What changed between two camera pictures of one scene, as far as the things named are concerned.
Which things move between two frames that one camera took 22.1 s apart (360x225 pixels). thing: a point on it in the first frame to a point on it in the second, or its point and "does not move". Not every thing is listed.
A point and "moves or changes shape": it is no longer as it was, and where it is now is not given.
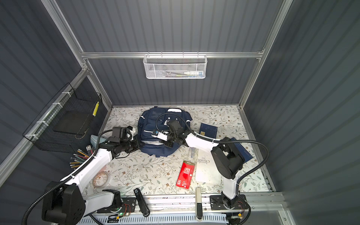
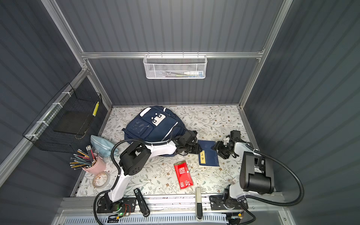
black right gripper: [167, 143] to [219, 146]
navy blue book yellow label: [208, 131] to [208, 156]
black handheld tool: [141, 202] does not move
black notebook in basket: [73, 122] does not move
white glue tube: [198, 73] does not move
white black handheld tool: [198, 205] does not move
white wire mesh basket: [175, 66] does not move
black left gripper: [137, 144] to [197, 148]
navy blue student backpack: [155, 119] moves or changes shape
